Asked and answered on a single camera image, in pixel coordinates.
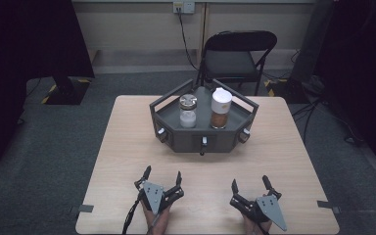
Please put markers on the person's left hand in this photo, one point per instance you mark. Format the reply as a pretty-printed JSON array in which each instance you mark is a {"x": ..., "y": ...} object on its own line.
[{"x": 161, "y": 223}]

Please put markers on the glass jar with silver lid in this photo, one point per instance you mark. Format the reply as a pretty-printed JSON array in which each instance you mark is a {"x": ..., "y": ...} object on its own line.
[{"x": 188, "y": 111}]

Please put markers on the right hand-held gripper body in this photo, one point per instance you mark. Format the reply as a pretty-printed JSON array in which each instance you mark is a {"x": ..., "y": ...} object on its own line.
[{"x": 267, "y": 209}]

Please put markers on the spice jar with white lid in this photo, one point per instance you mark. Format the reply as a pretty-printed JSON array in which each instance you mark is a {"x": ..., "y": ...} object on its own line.
[{"x": 221, "y": 107}]

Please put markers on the black curtain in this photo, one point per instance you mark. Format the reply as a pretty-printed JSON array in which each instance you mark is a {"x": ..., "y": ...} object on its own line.
[
  {"x": 29, "y": 49},
  {"x": 362, "y": 65}
]

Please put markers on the grey table edge bracket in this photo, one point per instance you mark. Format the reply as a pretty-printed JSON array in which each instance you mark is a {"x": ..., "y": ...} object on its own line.
[
  {"x": 328, "y": 205},
  {"x": 84, "y": 208}
]

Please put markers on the dark grey corner rack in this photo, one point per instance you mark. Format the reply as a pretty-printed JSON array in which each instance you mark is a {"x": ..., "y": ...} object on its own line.
[{"x": 202, "y": 137}]

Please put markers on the grey stand post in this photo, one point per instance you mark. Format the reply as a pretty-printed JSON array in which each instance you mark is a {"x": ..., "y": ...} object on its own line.
[{"x": 311, "y": 39}]

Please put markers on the black stand base striped tape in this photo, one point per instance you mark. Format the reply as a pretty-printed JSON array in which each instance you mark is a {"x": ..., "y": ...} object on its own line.
[
  {"x": 66, "y": 91},
  {"x": 289, "y": 89}
]

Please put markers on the person's right hand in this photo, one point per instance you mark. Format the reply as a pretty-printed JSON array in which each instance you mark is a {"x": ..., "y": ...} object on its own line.
[{"x": 249, "y": 227}]

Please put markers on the white wall socket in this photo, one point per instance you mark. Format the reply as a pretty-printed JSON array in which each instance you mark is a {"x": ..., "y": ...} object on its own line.
[{"x": 183, "y": 6}]

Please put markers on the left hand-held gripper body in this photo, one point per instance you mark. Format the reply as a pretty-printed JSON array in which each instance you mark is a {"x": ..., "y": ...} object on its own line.
[{"x": 155, "y": 196}]

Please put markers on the black folding chair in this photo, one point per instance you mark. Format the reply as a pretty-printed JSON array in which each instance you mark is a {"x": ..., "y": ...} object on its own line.
[{"x": 230, "y": 62}]

